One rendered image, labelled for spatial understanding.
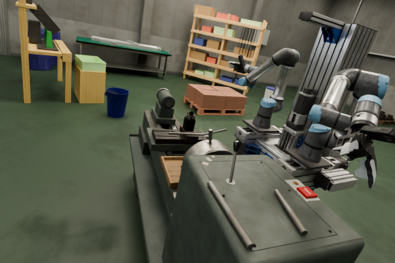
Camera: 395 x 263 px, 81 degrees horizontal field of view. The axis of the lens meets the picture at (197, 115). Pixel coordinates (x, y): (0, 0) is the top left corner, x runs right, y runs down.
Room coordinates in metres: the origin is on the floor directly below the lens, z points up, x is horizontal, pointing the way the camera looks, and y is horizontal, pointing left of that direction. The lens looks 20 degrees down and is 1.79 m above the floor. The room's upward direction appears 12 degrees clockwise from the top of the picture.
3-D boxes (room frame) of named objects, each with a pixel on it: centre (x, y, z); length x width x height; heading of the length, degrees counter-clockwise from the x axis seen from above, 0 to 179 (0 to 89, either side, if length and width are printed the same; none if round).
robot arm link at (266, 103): (1.85, -0.55, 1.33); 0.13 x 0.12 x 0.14; 140
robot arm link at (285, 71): (1.95, -0.63, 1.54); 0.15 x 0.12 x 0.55; 140
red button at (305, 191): (0.83, -0.52, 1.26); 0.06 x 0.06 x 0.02; 24
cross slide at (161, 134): (1.74, 0.11, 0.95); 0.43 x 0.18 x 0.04; 114
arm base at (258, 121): (1.85, -0.55, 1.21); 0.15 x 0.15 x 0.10
